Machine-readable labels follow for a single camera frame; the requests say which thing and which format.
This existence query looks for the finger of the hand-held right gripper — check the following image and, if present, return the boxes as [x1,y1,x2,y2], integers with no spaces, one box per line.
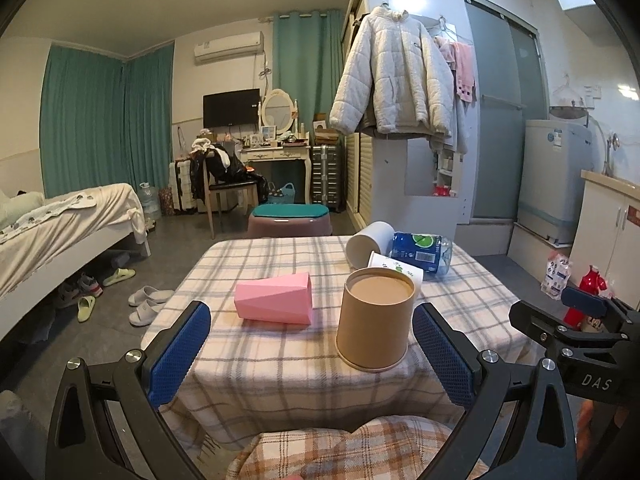
[561,287,640,332]
[508,300,576,348]

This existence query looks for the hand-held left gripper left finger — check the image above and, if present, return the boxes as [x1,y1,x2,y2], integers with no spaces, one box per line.
[45,301,213,480]

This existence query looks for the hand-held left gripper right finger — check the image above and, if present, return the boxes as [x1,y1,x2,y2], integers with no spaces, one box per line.
[412,302,585,480]

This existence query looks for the pink faceted cup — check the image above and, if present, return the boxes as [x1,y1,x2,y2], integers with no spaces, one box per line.
[234,272,315,326]

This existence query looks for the brown paper cup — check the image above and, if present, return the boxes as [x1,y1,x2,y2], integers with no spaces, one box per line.
[335,266,417,373]

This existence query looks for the white printed paper cup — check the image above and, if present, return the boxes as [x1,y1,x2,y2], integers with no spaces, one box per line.
[367,251,425,283]

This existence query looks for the plain white cup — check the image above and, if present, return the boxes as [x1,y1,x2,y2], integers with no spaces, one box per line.
[346,221,397,270]

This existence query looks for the person's right hand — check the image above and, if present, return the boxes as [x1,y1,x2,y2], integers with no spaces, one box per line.
[576,401,601,480]

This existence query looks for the red bottle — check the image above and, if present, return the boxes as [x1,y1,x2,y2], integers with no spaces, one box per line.
[564,265,610,333]

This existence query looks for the white printed packet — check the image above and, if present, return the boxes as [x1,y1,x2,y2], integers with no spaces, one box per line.
[540,251,572,301]

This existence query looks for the white slipper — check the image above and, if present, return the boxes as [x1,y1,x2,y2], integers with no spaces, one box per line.
[129,302,166,327]
[128,285,176,307]

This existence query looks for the white sink cabinet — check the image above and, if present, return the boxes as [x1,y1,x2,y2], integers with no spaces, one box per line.
[570,170,640,301]

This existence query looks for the plaid tablecloth table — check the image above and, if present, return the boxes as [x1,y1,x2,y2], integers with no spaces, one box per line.
[140,235,540,453]

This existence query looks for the blue label plastic bottle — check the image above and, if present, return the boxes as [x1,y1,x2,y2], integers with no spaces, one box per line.
[390,231,454,277]

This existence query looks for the grey sneaker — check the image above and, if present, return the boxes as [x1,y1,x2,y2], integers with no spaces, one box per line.
[54,284,81,310]
[77,273,104,297]

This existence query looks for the white washing machine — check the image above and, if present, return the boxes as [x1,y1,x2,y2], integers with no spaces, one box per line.
[516,119,608,246]

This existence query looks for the person's plaid pants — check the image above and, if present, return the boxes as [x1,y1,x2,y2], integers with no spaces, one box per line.
[227,416,490,480]

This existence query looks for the metal faucet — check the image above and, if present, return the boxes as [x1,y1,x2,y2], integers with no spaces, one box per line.
[601,131,621,177]

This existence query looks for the clear water jug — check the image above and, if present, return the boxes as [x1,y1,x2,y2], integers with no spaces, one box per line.
[138,182,163,221]

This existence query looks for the bed with white sheet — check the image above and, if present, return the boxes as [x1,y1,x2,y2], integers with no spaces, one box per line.
[0,182,153,343]

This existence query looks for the white suitcase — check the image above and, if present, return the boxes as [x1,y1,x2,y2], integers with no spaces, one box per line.
[169,159,198,212]

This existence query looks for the teal topped stool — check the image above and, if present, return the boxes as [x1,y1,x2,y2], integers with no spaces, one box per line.
[247,203,333,237]

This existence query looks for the wooden chair with clothes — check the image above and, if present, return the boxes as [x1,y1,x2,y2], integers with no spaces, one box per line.
[189,137,261,240]

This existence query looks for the blue plastic basket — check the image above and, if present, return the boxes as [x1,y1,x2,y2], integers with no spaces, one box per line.
[267,182,297,206]

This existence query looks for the white wardrobe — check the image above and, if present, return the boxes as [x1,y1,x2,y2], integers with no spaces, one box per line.
[341,0,473,227]

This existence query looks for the printed blanket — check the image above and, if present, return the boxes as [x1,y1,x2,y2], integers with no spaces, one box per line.
[0,195,98,246]

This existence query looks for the frosted glass sliding door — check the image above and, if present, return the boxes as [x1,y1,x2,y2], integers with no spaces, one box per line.
[459,0,551,221]

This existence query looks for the white clothes hanger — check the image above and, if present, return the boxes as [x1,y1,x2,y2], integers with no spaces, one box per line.
[549,74,587,111]

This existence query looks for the silver suitcase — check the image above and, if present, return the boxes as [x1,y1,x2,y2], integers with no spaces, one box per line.
[310,145,344,206]

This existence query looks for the white dressing table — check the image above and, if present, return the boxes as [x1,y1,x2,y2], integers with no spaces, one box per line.
[239,132,313,206]

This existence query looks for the teal curtain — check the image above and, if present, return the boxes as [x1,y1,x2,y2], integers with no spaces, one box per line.
[272,9,346,133]
[123,42,176,196]
[39,44,126,200]

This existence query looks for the black television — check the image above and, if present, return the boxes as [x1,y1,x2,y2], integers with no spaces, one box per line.
[202,88,262,128]

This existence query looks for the pink towel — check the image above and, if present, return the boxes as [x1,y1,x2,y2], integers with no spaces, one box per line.
[449,41,477,103]

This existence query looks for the oval vanity mirror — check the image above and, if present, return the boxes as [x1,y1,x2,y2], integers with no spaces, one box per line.
[260,88,297,133]

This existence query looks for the white puffer jacket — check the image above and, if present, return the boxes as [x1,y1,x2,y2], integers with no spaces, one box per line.
[329,2,458,137]

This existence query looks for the white air conditioner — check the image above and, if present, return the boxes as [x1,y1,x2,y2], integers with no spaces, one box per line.
[193,31,264,65]

